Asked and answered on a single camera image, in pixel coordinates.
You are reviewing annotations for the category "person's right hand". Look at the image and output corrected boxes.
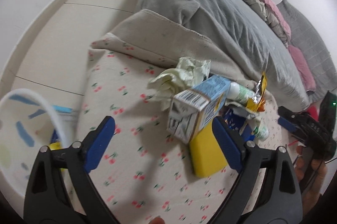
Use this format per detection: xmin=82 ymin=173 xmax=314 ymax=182
xmin=295 ymin=145 xmax=327 ymax=217

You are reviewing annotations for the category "person's left hand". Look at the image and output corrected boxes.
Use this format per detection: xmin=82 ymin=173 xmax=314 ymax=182
xmin=148 ymin=217 xmax=165 ymax=224

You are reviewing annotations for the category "orange peel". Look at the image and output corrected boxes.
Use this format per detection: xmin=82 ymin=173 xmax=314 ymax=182
xmin=257 ymin=100 xmax=265 ymax=112

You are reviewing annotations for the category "pale green paper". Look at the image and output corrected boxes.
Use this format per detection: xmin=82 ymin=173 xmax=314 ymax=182
xmin=147 ymin=57 xmax=211 ymax=111

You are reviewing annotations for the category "white patterned trash bin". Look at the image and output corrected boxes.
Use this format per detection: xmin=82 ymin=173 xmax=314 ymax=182
xmin=1 ymin=88 xmax=74 ymax=197

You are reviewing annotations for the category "cherry print tablecloth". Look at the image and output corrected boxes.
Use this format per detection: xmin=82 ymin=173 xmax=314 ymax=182
xmin=62 ymin=9 xmax=298 ymax=224

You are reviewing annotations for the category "white green yogurt bottle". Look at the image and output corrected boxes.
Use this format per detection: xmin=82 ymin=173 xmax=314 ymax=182
xmin=227 ymin=82 xmax=255 ymax=106

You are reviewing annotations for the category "blue torn cardboard box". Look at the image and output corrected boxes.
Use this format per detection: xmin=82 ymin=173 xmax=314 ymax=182
xmin=222 ymin=107 xmax=255 ymax=141

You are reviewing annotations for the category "yellow sponge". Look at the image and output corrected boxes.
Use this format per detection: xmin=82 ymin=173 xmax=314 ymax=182
xmin=189 ymin=122 xmax=228 ymax=178

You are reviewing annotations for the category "grey pillow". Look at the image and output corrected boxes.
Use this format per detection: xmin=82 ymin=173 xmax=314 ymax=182
xmin=277 ymin=0 xmax=336 ymax=103

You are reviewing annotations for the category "pink pillow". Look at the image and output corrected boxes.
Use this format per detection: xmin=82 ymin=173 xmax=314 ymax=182
xmin=288 ymin=45 xmax=316 ymax=94

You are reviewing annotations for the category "grey blanket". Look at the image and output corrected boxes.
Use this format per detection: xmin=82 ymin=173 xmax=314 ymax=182
xmin=136 ymin=0 xmax=310 ymax=112

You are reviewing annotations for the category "red stool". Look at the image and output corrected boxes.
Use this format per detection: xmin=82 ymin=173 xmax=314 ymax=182
xmin=306 ymin=105 xmax=319 ymax=121

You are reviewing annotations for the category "white green capless bottle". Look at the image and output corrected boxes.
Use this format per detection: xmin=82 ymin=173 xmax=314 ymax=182
xmin=249 ymin=119 xmax=269 ymax=141

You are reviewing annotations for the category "white box under table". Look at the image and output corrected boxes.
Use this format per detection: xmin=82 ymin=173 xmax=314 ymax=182
xmin=51 ymin=105 xmax=75 ymax=147

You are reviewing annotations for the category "blue white milk carton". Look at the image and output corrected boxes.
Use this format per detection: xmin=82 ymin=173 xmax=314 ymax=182
xmin=167 ymin=75 xmax=231 ymax=144

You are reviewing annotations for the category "yellow silver snack wrapper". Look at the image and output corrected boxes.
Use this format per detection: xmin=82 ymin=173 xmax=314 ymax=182
xmin=226 ymin=71 xmax=268 ymax=121

